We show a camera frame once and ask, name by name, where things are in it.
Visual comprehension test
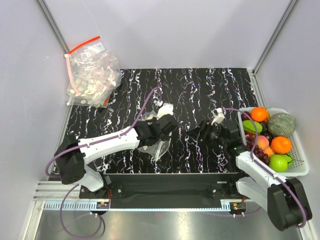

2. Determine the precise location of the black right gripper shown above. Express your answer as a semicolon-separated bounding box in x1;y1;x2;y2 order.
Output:
185;119;228;148

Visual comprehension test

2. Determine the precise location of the clear spotted zip bag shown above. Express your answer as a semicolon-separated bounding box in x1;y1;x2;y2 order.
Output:
137;111;172;162

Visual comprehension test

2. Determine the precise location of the green starfruit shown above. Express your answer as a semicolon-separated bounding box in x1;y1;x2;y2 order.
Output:
242;120;263;134

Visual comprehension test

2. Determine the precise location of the orange fruit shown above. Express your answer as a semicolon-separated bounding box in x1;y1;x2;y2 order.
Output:
270;136;292;154
250;107;268;123

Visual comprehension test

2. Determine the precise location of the peach fruit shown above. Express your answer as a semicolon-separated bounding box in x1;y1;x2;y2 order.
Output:
257;135;270;151

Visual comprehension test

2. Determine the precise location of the dark plum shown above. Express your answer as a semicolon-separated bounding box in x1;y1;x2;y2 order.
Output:
260;131;274;143

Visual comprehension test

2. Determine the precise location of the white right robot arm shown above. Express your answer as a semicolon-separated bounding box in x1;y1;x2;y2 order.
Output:
187;120;313;231

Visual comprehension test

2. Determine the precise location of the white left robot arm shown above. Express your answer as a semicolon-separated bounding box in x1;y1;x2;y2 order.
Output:
54;114;178;198

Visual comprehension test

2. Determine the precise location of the stack of zip bags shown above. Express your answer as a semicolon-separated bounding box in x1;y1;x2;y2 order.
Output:
64;36;121;108

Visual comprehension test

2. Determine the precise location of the black marble pattern mat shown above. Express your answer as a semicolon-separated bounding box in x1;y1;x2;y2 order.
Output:
64;68;257;174

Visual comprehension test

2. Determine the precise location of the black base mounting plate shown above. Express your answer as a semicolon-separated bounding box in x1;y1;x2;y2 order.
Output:
79;172;248;200

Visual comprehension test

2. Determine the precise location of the purple grape bunch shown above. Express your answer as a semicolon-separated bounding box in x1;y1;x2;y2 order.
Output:
245;135;270;165

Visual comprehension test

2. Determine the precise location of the green netted melon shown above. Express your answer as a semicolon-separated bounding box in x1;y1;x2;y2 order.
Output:
267;112;296;137

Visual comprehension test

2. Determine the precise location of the green apple front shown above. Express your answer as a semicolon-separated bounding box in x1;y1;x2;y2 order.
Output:
268;154;288;173

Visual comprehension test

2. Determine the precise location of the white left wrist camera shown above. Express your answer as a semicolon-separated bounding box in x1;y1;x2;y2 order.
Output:
156;102;174;119

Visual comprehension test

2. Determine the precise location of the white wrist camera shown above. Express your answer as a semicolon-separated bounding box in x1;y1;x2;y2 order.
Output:
211;108;225;126
156;102;174;119

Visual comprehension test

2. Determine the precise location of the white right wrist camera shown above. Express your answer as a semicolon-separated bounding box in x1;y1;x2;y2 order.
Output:
211;108;225;126

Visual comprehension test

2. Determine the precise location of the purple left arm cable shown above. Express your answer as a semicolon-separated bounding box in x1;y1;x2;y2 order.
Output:
44;86;163;179

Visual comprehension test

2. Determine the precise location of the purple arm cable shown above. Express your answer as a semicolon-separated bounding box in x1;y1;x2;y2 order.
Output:
222;107;308;228
44;86;163;179

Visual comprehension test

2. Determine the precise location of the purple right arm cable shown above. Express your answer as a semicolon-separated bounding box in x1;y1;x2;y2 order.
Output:
222;107;308;228

